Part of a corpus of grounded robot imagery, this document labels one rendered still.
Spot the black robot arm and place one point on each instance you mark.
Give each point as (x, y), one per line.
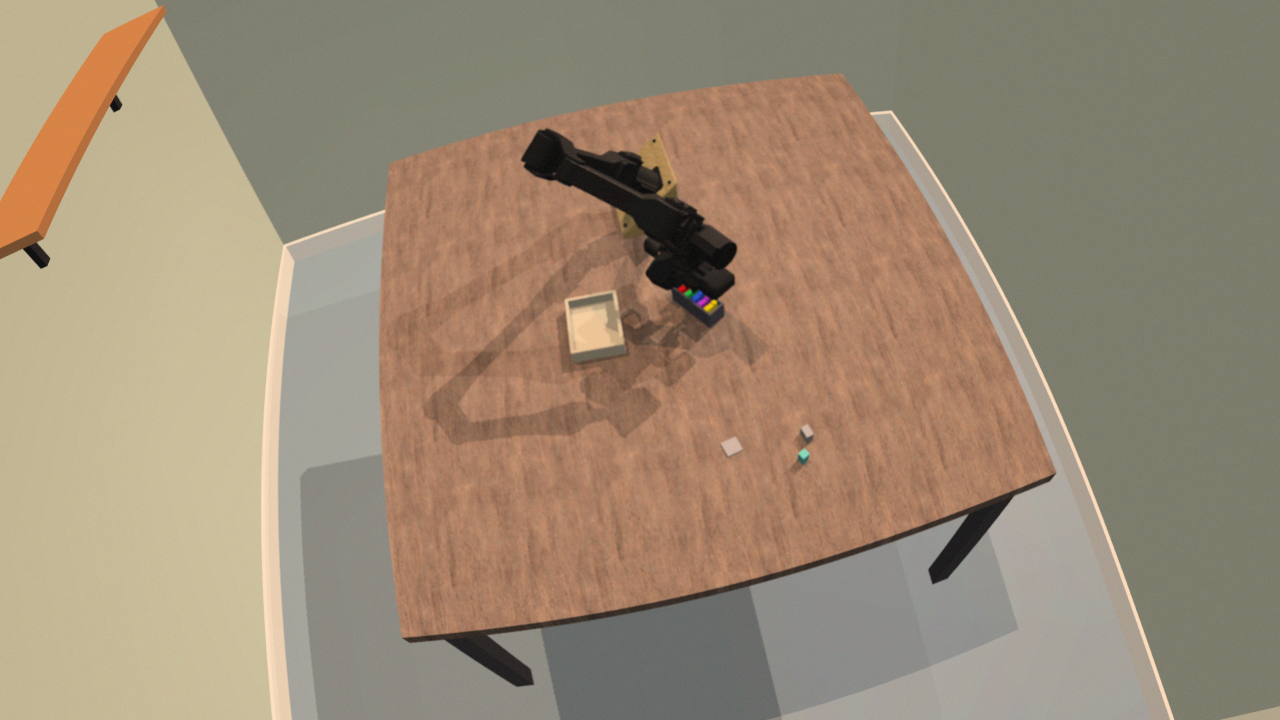
(620, 180)

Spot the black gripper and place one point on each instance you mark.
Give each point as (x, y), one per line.
(699, 273)

